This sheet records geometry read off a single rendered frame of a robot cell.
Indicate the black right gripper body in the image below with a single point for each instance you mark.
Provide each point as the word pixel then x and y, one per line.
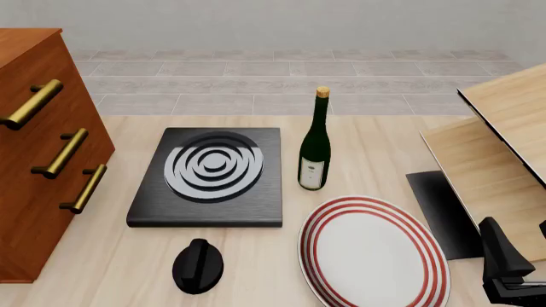
pixel 512 289

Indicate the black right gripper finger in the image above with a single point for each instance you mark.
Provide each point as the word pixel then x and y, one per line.
pixel 543 228
pixel 501 252

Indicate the red-brown wooden cabinet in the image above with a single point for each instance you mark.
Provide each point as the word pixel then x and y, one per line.
pixel 25 204

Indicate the pale wooden rack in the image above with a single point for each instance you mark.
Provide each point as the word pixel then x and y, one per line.
pixel 478 160

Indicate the white plate with red rings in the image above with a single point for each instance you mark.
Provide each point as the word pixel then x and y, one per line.
pixel 371 256

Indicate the dark green wine bottle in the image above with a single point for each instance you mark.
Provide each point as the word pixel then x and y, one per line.
pixel 315 144

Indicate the flat black stove plate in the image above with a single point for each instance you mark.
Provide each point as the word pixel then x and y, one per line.
pixel 213 204

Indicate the round black stove knob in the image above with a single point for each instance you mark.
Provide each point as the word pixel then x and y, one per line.
pixel 197 268

